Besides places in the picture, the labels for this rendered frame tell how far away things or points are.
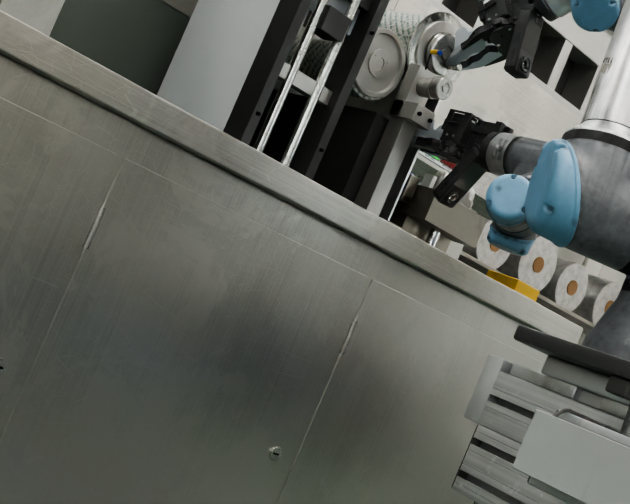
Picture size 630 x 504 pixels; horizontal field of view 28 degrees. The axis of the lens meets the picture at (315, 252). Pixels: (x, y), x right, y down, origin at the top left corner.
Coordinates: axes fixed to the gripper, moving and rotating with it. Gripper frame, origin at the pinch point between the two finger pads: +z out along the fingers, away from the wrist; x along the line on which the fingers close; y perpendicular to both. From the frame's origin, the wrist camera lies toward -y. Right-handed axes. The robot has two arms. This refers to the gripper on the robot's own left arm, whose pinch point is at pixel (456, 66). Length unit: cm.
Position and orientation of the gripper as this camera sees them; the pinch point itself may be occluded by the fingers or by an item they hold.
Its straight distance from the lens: 226.6
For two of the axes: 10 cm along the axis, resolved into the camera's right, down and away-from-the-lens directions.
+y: -1.1, -8.5, 5.1
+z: -7.4, 4.1, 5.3
